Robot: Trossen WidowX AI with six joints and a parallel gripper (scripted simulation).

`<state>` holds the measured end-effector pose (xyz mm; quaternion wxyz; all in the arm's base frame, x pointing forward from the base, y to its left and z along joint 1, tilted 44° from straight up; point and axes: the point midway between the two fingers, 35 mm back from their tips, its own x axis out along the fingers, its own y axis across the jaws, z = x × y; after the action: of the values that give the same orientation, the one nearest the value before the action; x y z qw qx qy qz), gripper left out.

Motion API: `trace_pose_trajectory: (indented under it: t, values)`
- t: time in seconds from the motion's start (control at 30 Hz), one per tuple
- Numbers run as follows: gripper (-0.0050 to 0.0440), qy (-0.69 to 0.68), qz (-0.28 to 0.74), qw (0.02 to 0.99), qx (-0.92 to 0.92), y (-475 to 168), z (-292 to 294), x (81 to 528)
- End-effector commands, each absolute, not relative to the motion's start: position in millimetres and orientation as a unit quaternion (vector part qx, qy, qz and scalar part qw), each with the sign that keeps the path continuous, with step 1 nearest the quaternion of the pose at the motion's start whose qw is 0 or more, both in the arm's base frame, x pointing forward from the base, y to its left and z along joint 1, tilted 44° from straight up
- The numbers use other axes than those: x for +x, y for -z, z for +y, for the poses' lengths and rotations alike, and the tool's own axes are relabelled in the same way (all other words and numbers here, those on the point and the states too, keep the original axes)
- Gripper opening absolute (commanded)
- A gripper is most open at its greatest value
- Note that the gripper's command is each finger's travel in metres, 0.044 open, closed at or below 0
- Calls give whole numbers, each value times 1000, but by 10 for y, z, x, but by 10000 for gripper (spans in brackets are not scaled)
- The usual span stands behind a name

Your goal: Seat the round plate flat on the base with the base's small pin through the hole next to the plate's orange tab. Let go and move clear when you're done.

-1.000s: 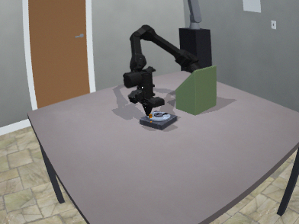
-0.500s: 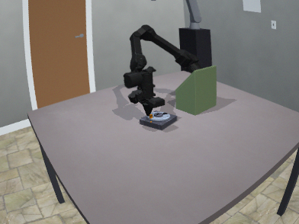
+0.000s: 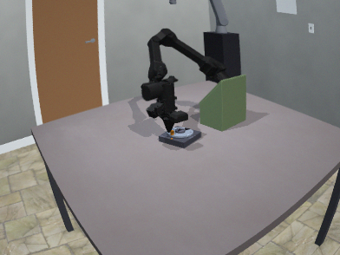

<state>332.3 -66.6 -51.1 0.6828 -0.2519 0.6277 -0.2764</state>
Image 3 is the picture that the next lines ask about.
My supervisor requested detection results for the light blue round flange plate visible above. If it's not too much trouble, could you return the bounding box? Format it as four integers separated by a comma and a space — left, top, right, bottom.
167, 127, 193, 138

